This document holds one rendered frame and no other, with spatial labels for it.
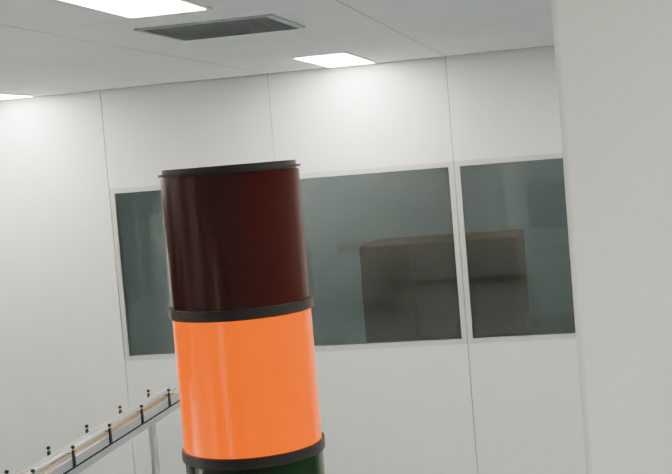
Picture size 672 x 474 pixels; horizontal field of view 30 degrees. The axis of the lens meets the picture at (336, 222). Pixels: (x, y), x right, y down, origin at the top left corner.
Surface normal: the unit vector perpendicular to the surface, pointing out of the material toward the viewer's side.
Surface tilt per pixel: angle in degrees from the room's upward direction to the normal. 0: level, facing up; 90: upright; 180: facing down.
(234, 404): 90
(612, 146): 90
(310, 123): 90
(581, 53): 90
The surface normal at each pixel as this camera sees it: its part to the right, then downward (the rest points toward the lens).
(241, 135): -0.21, 0.07
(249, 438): 0.03, 0.05
